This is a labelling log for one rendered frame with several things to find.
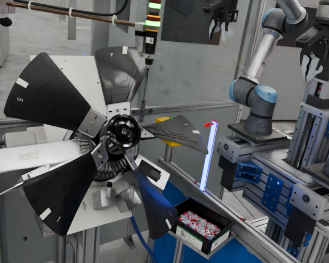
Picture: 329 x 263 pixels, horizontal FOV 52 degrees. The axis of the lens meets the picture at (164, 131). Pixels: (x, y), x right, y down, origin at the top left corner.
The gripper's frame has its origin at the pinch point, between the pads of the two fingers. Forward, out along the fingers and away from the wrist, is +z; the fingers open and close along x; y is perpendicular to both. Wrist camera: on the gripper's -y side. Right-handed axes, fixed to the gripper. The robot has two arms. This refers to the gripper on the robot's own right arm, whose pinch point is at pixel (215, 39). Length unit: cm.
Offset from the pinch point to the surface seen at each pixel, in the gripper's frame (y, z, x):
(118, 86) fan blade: -55, 16, -14
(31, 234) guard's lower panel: -72, 119, 45
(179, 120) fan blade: -29.2, 29.6, -19.2
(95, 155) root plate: -69, 33, -30
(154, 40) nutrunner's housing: -50, -2, -27
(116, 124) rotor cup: -62, 24, -29
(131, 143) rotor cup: -59, 29, -33
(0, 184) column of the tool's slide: -88, 75, 32
